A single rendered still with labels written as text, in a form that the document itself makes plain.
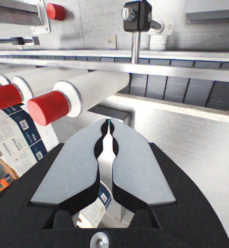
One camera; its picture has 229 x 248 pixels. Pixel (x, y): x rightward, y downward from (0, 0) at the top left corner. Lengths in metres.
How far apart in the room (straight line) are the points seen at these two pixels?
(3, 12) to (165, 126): 0.49
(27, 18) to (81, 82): 0.35
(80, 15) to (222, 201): 0.65
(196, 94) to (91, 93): 0.19
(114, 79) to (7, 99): 0.17
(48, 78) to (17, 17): 0.25
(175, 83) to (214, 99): 0.07
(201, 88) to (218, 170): 0.25
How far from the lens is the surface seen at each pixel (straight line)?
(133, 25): 0.20
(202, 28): 0.32
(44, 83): 0.27
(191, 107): 0.26
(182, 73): 0.19
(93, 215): 0.61
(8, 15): 0.48
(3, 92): 0.25
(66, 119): 0.51
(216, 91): 0.28
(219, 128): 0.37
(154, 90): 0.29
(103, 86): 0.21
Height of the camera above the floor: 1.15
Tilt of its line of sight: 47 degrees down
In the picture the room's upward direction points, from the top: 134 degrees counter-clockwise
